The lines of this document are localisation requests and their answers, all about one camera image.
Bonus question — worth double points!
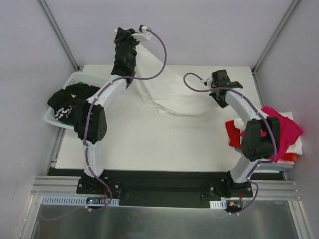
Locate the white floral print t-shirt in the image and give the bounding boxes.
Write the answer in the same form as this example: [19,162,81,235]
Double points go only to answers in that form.
[131,42,215,116]

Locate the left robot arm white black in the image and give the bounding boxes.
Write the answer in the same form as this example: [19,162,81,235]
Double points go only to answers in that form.
[74,27,139,198]

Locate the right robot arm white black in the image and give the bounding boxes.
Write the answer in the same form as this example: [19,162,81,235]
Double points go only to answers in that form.
[206,70,281,198]

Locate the white plastic laundry basket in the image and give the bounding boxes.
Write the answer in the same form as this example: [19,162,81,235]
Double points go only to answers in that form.
[44,72,109,130]

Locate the red t-shirt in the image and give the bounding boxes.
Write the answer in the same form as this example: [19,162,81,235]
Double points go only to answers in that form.
[225,119,245,149]

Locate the black printed t-shirt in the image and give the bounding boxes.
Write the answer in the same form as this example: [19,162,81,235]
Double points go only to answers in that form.
[47,82,100,125]

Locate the magenta t-shirt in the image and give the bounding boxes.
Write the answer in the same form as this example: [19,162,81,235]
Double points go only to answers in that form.
[262,106,304,163]

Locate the light blue folded t-shirt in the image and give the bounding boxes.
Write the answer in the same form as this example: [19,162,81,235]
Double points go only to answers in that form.
[234,157,294,173]

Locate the pink folded t-shirt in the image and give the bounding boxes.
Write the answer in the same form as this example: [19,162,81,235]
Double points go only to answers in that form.
[277,159,295,165]

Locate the orange folded t-shirt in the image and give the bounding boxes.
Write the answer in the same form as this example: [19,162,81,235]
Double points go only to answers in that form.
[282,153,298,162]

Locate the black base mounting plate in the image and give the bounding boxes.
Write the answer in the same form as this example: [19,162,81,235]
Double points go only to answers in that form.
[76,170,253,208]

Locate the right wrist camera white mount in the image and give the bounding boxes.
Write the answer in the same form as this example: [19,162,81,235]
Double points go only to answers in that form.
[203,76,213,87]

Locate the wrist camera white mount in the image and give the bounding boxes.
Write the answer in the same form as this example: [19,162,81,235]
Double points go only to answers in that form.
[131,25,152,42]
[203,76,213,87]

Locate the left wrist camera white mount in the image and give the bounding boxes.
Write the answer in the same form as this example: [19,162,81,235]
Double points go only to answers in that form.
[131,25,152,42]

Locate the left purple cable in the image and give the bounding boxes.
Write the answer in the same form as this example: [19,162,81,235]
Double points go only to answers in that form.
[39,29,167,221]

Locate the purple cable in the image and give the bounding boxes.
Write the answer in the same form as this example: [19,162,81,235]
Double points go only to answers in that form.
[183,72,278,219]
[39,29,167,221]

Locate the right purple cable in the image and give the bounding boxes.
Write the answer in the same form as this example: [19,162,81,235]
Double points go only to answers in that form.
[183,72,278,219]

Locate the left aluminium frame post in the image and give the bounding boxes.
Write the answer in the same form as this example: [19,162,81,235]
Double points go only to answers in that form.
[37,0,80,71]

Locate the aluminium frame post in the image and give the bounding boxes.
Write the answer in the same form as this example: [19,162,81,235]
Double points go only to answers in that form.
[37,0,80,71]
[251,0,301,73]

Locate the right aluminium frame post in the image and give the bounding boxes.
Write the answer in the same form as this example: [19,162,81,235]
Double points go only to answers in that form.
[251,0,301,73]

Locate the right grey cable duct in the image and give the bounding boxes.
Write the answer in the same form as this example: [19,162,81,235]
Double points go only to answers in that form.
[209,200,227,210]

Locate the grey cable duct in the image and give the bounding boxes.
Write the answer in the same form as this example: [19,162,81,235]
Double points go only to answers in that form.
[41,196,120,207]
[209,200,227,210]

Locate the aluminium rail profile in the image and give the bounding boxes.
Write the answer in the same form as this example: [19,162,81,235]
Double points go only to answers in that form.
[31,176,302,201]

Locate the left grey cable duct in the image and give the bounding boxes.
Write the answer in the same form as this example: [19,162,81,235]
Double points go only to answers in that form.
[41,196,120,207]

